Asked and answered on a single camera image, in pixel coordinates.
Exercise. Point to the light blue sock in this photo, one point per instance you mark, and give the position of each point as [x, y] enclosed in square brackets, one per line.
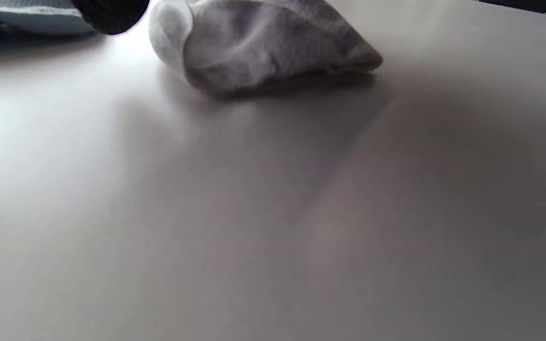
[17, 21]

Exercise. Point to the white sock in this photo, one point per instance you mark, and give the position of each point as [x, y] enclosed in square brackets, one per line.
[263, 47]

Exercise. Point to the person's right hand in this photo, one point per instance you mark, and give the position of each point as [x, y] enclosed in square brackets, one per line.
[112, 14]

